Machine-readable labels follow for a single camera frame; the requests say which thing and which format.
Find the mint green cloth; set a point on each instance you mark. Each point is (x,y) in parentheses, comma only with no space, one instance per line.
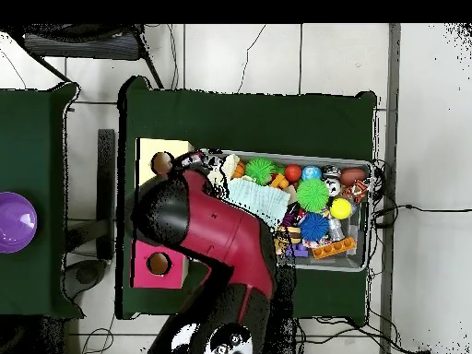
(261,199)

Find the orange toy building block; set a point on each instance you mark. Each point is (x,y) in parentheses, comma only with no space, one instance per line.
(333,247)
(279,181)

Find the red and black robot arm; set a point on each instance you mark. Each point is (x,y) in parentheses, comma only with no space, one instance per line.
(221,228)

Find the wooden box with three holes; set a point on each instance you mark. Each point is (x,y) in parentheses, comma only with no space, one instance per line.
(147,276)

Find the silver mesh bin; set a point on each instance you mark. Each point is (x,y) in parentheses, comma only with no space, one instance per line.
(332,263)

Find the cream cloth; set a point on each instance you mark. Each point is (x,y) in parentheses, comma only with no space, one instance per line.
(230,166)

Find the dark green tablecloth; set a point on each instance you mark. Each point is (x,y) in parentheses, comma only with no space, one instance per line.
(239,121)
(29,147)

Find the green spiky rubber ball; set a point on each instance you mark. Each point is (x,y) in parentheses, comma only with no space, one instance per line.
(260,170)
(312,195)

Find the blue spiky rubber ball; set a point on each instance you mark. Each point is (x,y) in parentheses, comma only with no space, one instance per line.
(313,226)

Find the black chair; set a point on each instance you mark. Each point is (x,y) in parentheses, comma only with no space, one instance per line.
(81,46)

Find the yellow ball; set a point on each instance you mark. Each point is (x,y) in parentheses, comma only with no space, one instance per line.
(340,208)

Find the purple bowl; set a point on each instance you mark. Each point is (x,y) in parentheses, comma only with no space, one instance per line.
(16,223)

